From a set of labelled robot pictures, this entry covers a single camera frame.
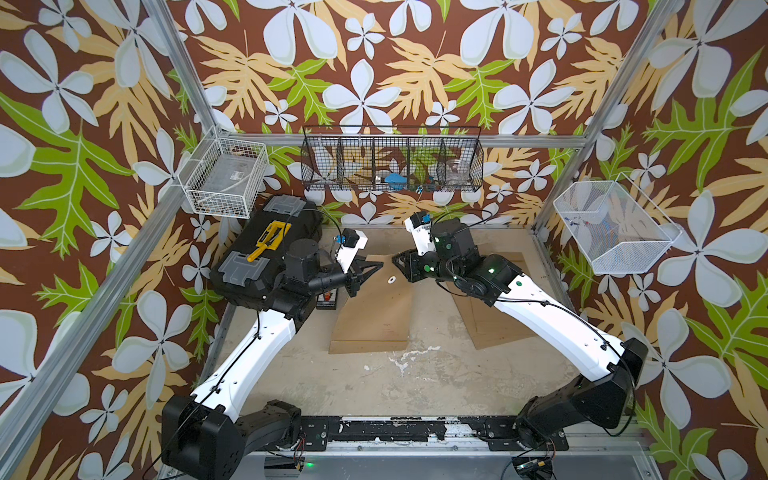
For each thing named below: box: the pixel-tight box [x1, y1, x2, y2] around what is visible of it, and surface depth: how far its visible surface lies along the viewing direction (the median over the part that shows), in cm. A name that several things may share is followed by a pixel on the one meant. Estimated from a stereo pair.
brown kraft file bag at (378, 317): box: [329, 254, 413, 354], surface depth 86 cm
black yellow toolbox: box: [209, 196, 324, 308], surface depth 94 cm
